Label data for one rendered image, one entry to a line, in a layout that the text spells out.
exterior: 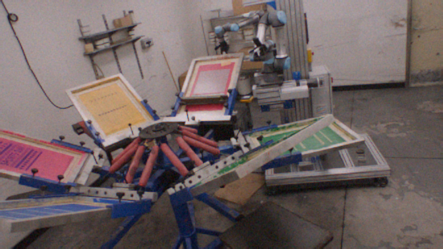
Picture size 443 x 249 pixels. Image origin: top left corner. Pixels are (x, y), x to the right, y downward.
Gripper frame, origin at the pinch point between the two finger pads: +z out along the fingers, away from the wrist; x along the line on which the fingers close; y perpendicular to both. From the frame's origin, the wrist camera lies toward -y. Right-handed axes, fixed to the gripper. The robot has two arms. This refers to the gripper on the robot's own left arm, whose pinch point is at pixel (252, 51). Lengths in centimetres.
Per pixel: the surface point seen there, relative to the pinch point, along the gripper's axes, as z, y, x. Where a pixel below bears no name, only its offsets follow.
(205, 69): -38, 12, 80
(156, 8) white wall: -232, -83, 294
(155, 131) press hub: 81, 30, 49
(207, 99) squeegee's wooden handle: 2, 33, 56
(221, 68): -40, 15, 61
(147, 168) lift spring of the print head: 107, 46, 39
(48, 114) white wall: 45, 11, 258
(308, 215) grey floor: -16, 170, -3
